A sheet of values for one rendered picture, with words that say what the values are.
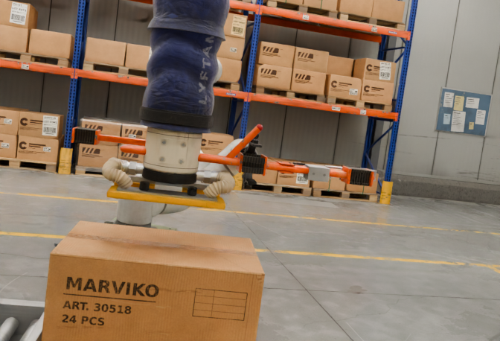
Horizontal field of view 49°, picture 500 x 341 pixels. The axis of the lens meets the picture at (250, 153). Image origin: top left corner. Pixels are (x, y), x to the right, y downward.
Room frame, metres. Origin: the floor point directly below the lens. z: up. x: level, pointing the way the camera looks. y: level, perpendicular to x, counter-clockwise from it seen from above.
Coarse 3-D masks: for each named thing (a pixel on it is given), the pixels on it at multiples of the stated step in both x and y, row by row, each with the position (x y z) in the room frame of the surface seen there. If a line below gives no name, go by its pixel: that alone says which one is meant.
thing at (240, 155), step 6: (240, 156) 1.70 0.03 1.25; (246, 156) 1.70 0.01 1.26; (252, 156) 1.79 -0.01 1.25; (258, 156) 1.79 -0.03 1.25; (264, 156) 1.73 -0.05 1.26; (240, 162) 1.70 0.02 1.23; (246, 162) 1.70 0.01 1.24; (252, 162) 1.70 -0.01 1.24; (258, 162) 1.70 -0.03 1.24; (264, 162) 1.70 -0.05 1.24; (240, 168) 1.70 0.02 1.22; (246, 168) 1.70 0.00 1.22; (252, 168) 1.70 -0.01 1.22; (258, 168) 1.70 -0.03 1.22; (264, 168) 1.71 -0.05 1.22; (264, 174) 1.71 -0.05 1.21
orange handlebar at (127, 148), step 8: (104, 136) 1.92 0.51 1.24; (112, 136) 1.93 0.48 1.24; (128, 144) 1.71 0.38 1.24; (136, 144) 1.94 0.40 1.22; (144, 144) 1.94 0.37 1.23; (128, 152) 1.66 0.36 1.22; (136, 152) 1.67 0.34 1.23; (144, 152) 1.67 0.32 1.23; (200, 160) 1.70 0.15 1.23; (208, 160) 1.70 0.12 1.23; (216, 160) 1.70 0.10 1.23; (224, 160) 1.70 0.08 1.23; (232, 160) 1.71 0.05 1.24; (272, 168) 1.73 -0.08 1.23; (280, 168) 1.73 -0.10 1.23; (288, 168) 1.73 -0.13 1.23; (296, 168) 1.74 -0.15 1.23; (304, 168) 1.74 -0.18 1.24; (336, 176) 1.76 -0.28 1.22; (344, 176) 1.76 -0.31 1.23
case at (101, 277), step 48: (96, 240) 1.65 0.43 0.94; (144, 240) 1.73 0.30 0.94; (192, 240) 1.80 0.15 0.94; (240, 240) 1.89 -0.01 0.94; (48, 288) 1.48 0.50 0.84; (96, 288) 1.50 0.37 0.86; (144, 288) 1.51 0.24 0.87; (192, 288) 1.53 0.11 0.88; (240, 288) 1.54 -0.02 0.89; (48, 336) 1.48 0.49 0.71; (96, 336) 1.50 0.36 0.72; (144, 336) 1.51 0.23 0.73; (192, 336) 1.53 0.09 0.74; (240, 336) 1.54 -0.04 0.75
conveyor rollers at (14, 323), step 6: (12, 318) 1.91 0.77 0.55; (6, 324) 1.86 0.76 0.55; (12, 324) 1.88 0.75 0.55; (18, 324) 1.92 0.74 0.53; (30, 324) 1.91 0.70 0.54; (0, 330) 1.81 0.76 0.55; (6, 330) 1.82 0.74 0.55; (12, 330) 1.85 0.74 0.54; (30, 330) 1.84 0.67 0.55; (0, 336) 1.77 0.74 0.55; (6, 336) 1.79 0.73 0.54; (24, 336) 1.80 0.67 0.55
